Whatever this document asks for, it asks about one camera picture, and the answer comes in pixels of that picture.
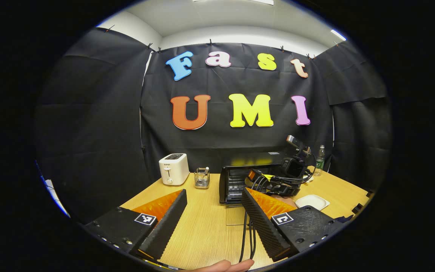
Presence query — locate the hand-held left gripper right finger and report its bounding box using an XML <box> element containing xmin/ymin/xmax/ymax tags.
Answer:
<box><xmin>241</xmin><ymin>187</ymin><xmax>344</xmax><ymax>262</ymax></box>

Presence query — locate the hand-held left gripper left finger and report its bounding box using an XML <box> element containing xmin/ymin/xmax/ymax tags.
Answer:
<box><xmin>83</xmin><ymin>189</ymin><xmax>188</xmax><ymax>261</ymax></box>

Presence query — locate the black electric oven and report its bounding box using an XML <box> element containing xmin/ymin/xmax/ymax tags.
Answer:
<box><xmin>219</xmin><ymin>152</ymin><xmax>290</xmax><ymax>205</ymax></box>

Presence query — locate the clear plastic water bottle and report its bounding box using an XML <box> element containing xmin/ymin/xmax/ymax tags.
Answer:
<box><xmin>313</xmin><ymin>145</ymin><xmax>326</xmax><ymax>177</ymax></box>

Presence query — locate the white square plate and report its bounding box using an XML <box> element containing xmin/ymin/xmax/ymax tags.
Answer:
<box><xmin>295</xmin><ymin>194</ymin><xmax>331</xmax><ymax>211</ymax></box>

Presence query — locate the white toaster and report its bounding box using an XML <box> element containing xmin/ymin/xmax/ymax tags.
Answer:
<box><xmin>159</xmin><ymin>153</ymin><xmax>190</xmax><ymax>186</ymax></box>

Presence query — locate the black backdrop cloth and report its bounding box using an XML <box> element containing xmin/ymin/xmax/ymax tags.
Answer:
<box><xmin>34</xmin><ymin>27</ymin><xmax>392</xmax><ymax>223</ymax></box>

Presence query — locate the long ceiling light panel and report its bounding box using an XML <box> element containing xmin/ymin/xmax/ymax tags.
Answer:
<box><xmin>194</xmin><ymin>0</ymin><xmax>275</xmax><ymax>6</ymax></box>

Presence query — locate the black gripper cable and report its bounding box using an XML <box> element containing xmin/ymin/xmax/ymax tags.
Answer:
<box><xmin>239</xmin><ymin>210</ymin><xmax>257</xmax><ymax>264</ymax></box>

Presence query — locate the wire mesh basket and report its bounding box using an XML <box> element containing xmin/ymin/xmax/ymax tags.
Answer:
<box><xmin>194</xmin><ymin>167</ymin><xmax>211</xmax><ymax>189</ymax></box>

